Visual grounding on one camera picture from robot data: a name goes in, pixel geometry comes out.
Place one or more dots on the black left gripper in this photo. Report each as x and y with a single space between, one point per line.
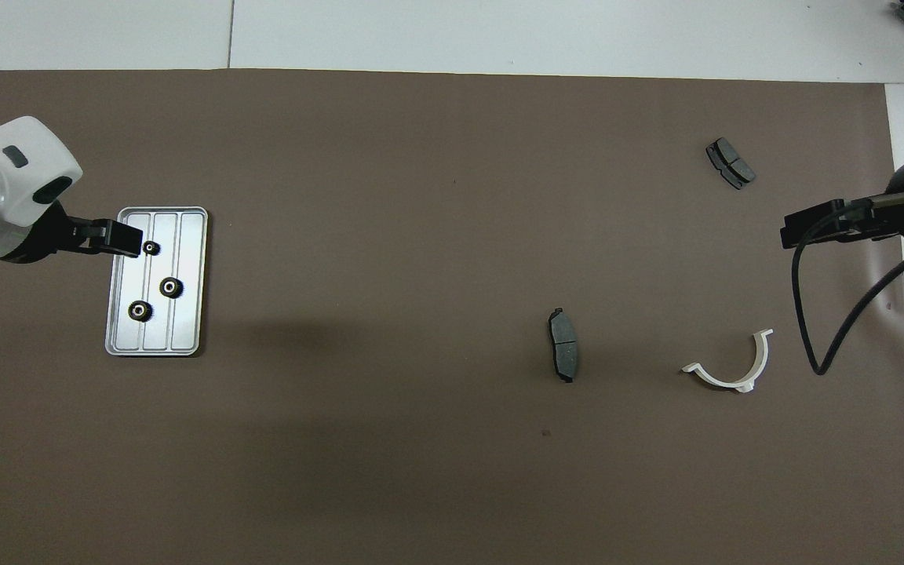
48 235

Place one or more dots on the small black bearing gear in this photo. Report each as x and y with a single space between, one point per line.
151 248

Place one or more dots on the silver metal tray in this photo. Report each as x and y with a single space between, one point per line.
185 329

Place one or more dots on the wide grey brake pad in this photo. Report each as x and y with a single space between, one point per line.
730 162

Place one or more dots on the brown paper table mat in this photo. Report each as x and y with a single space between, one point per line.
421 235

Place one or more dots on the slim grey brake pad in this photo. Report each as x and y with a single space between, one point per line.
564 353

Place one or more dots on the white curved plastic bracket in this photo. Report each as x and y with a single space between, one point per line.
761 357

